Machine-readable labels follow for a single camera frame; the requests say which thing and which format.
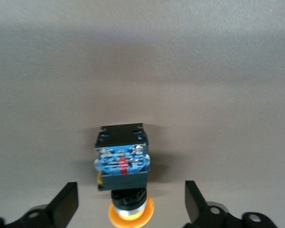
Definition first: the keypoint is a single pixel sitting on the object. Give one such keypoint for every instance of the yellow push button switch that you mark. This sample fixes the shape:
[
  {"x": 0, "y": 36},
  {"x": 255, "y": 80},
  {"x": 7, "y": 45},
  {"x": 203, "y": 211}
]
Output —
[{"x": 123, "y": 166}]

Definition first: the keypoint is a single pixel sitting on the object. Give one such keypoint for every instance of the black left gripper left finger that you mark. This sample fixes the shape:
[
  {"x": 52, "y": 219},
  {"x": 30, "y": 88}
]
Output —
[{"x": 59, "y": 209}]

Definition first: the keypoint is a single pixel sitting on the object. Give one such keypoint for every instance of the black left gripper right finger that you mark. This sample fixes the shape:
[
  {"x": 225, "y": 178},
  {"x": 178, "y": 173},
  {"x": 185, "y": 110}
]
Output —
[{"x": 199, "y": 209}]

